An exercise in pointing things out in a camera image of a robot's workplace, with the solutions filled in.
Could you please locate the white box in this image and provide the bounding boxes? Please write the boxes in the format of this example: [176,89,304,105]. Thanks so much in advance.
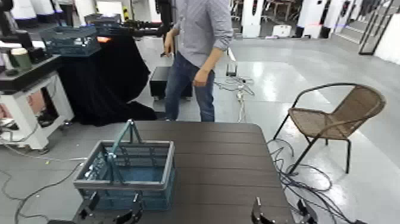
[271,24,293,38]

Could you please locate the person's right forearm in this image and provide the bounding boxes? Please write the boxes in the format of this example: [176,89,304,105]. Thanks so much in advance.
[165,25,182,39]

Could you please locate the person in grey shirt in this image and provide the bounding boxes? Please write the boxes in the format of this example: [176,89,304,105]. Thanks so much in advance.
[162,0,233,122]

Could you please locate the person's right hand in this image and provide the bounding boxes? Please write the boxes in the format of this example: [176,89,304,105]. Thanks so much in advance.
[164,31,176,58]

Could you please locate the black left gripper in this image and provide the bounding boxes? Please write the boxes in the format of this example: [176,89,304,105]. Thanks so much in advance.
[73,191,145,224]

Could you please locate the wide white pillar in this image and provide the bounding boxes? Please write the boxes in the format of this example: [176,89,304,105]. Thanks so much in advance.
[296,0,330,39]

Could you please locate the brown wicker chair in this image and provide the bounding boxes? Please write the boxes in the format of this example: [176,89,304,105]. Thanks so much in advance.
[273,82,387,175]

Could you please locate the small metal stand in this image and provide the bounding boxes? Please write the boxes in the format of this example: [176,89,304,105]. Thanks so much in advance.
[225,46,238,77]

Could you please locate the white power cable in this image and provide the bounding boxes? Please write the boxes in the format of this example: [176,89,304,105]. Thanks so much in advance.
[215,76,255,123]

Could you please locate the green cup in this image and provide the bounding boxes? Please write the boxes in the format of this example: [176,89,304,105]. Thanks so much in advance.
[11,47,33,70]

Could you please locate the black metal frame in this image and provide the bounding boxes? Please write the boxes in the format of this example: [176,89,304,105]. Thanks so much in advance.
[358,0,395,56]

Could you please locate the person's left forearm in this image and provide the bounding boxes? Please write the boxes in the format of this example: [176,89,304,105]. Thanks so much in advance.
[201,46,226,73]

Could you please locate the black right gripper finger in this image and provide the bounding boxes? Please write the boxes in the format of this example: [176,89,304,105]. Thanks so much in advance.
[251,197,276,224]
[296,198,318,224]

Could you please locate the dark grey crate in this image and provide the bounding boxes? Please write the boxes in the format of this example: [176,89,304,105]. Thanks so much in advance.
[84,14,123,36]

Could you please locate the person's left hand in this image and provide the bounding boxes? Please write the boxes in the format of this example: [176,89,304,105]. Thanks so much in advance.
[192,69,211,88]

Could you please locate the dark cable bundle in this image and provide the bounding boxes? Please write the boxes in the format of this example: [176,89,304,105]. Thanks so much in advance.
[267,139,370,224]

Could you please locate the blue crate with items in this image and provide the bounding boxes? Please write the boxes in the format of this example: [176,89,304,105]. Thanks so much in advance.
[40,25,101,57]

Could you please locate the white desk with black top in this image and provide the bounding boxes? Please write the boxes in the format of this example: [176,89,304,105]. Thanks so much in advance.
[0,54,75,151]

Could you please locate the white pillar with black stripe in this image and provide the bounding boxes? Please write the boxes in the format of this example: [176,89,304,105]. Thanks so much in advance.
[241,0,265,39]

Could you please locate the black draped cloth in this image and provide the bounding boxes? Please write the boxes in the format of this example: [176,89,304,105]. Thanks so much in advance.
[57,33,157,126]

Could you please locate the blue folding crate with handle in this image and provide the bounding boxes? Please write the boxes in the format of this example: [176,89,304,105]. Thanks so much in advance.
[73,119,176,212]

